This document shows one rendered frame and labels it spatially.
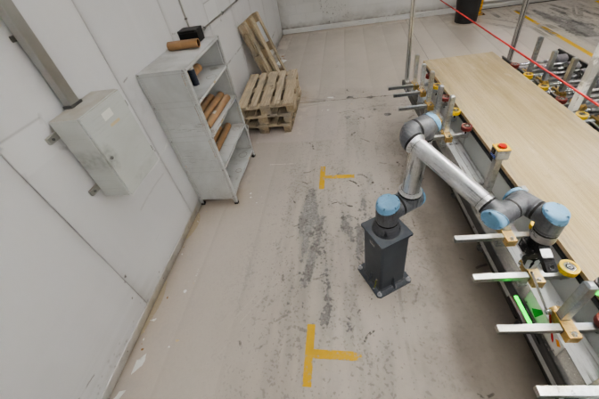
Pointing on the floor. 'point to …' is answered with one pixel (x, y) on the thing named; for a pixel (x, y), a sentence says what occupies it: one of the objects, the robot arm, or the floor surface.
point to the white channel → (586, 82)
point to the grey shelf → (227, 175)
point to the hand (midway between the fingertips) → (528, 268)
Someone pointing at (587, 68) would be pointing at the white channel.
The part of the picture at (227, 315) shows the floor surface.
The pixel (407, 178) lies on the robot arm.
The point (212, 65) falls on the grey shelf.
